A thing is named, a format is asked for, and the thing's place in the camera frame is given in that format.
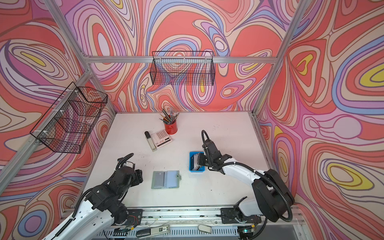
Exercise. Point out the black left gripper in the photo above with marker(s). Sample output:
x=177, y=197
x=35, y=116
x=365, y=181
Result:
x=137, y=176

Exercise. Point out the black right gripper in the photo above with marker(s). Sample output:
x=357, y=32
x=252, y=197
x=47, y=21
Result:
x=201, y=159

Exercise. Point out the black VIP credit card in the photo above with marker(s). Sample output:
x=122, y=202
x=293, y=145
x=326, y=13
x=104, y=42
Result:
x=159, y=180

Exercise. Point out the green card holder wallet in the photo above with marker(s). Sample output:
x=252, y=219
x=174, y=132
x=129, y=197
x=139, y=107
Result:
x=172, y=179

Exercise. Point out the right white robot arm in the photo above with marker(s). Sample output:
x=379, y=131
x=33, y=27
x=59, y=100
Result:
x=272, y=198

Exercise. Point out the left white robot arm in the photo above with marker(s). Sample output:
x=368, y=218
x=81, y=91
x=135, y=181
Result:
x=99, y=208

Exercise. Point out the blue plastic card tray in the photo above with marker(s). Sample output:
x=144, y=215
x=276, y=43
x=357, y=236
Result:
x=190, y=155

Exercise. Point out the stack of credit cards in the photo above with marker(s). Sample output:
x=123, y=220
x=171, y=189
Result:
x=195, y=166

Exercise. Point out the grey stapler black tip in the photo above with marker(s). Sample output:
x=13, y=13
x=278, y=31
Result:
x=150, y=141

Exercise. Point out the red metal pen cup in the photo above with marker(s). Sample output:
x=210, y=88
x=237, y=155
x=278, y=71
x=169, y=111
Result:
x=171, y=128

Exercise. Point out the pink calculator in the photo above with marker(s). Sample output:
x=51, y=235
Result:
x=161, y=138

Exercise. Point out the pens and pencils bunch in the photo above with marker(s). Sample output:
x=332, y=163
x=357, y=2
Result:
x=169, y=118

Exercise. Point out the grey remote device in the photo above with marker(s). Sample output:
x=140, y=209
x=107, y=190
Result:
x=152, y=232

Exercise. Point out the small grey oval object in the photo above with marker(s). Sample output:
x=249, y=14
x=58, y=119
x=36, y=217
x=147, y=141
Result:
x=205, y=229

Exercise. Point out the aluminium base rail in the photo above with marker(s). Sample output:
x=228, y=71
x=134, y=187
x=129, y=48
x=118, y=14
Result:
x=147, y=217

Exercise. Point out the black wire basket left wall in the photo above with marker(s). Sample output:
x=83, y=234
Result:
x=66, y=128

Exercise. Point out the black wire basket wall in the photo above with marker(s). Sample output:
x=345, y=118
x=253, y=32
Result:
x=183, y=68
x=66, y=128

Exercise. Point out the black wire basket back wall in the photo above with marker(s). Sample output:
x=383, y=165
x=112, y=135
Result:
x=183, y=68

